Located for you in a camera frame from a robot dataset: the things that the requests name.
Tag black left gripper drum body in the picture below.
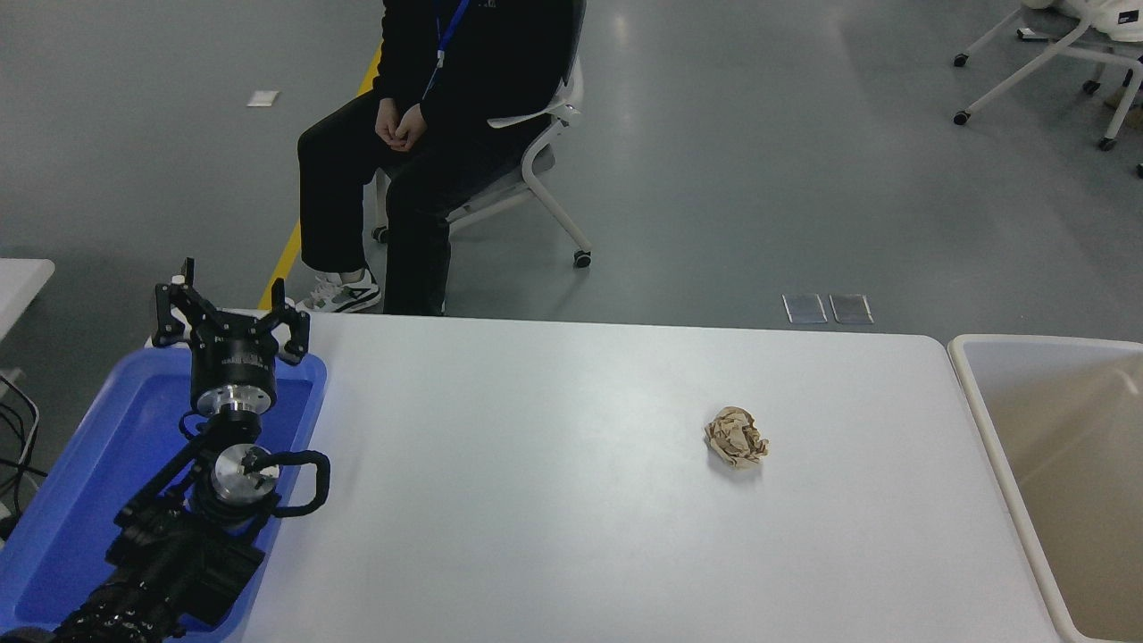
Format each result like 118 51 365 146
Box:
189 313 280 400

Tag person's right hand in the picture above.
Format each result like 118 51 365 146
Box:
375 96 405 149

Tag person's left hand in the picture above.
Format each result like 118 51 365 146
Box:
394 103 429 153

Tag white side table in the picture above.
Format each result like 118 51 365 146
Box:
0 259 56 341

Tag blue plastic tray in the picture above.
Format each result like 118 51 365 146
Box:
0 347 329 643

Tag white-framed wheeled chair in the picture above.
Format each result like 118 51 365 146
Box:
371 0 594 270

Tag crumpled tan paper ball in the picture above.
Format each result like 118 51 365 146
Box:
704 405 771 470

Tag large pale plastic bin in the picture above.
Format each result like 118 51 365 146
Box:
947 334 1143 643

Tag black cable loops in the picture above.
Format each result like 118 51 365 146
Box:
0 370 42 542

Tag blue lanyard with badge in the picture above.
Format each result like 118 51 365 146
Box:
421 0 471 101

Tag white wheeled tube frame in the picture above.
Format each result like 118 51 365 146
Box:
952 0 1143 153

